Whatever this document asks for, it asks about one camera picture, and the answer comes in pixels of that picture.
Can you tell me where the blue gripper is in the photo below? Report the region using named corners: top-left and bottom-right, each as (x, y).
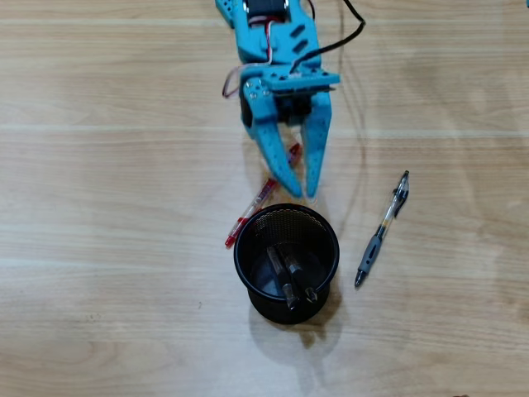
top-left (238, 60), bottom-right (333, 200)

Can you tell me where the red white grip pen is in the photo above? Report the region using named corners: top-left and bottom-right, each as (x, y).
top-left (224, 143), bottom-right (302, 250)

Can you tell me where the black retractable pen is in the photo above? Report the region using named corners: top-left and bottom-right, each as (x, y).
top-left (280, 246), bottom-right (319, 304)

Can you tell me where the clear capped stick pen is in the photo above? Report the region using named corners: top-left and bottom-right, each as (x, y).
top-left (266, 246), bottom-right (301, 311)

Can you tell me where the grey grip clear pen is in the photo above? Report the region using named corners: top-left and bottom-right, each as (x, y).
top-left (354, 170), bottom-right (411, 289)

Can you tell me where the black mesh pen holder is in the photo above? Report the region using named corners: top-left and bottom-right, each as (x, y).
top-left (233, 203), bottom-right (341, 326)

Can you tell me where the blue mounted camera module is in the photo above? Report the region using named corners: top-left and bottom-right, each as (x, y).
top-left (263, 71), bottom-right (342, 122)

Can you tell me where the black camera cable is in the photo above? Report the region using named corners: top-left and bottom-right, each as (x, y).
top-left (288, 0), bottom-right (367, 75)

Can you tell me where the red white black servo wire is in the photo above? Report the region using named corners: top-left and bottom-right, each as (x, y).
top-left (222, 15), bottom-right (277, 99)

